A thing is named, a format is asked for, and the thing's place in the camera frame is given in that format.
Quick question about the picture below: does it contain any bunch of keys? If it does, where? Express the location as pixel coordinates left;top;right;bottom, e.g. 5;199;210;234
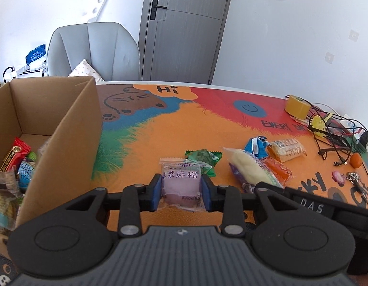
346;172;368;206

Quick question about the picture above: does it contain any black wire rack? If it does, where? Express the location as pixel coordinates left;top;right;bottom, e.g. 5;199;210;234
306;104;368;160

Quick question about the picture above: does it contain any yellow tape roll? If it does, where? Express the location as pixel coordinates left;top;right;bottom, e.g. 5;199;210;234
285;95;313;120

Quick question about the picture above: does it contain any dark purple snack packet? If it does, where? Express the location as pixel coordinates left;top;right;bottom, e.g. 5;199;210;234
228;162;256;194

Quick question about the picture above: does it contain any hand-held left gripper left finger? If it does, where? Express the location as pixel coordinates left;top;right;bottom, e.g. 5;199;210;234
63;173;162;239

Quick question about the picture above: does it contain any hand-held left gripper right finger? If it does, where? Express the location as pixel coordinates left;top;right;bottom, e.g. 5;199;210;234
201;173;298;239

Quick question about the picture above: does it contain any yellow crumpled wrapper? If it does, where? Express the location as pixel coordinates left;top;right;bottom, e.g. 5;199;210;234
310;112;334;133

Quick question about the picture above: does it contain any cardboard box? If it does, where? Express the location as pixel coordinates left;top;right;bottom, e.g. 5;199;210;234
0;76;104;257

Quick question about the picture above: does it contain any grey door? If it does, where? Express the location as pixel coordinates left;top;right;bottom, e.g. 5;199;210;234
139;0;235;84

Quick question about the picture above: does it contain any black door handle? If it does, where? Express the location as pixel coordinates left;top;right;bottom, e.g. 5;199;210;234
150;0;168;21

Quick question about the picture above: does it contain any colourful cat printed tablecloth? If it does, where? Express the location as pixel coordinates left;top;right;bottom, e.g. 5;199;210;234
0;83;368;286

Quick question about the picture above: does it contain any blue plastic bag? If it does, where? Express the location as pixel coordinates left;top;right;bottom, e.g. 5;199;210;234
25;44;46;65

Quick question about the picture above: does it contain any orange snack packet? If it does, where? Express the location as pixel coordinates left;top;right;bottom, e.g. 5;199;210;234
263;158;293;185

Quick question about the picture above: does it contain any white board with holes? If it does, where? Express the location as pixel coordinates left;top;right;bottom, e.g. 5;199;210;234
83;0;109;24

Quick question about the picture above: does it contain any small blue snack packet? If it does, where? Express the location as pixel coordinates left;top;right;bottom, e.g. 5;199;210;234
244;136;269;159

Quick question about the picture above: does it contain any white dotted pillow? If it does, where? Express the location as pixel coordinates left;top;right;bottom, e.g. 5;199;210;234
68;59;104;83

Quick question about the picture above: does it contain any purple mochi packet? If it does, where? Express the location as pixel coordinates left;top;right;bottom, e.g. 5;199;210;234
158;157;206;213

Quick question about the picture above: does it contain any grey upholstered chair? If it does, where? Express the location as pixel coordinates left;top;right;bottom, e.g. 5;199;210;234
47;22;141;83

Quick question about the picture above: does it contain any red snack packet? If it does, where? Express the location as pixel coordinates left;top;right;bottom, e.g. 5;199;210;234
0;137;32;172

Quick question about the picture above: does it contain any clear wafer biscuit packet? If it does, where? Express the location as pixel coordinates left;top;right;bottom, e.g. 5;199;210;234
269;138;308;163

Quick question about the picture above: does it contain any black shoe rack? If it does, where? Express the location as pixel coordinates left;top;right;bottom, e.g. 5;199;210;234
3;65;48;84

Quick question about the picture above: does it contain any long yellow snack packet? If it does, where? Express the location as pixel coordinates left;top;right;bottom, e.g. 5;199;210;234
223;147;284;189

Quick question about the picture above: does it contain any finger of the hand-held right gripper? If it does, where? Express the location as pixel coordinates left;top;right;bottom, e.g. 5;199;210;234
269;184;292;199

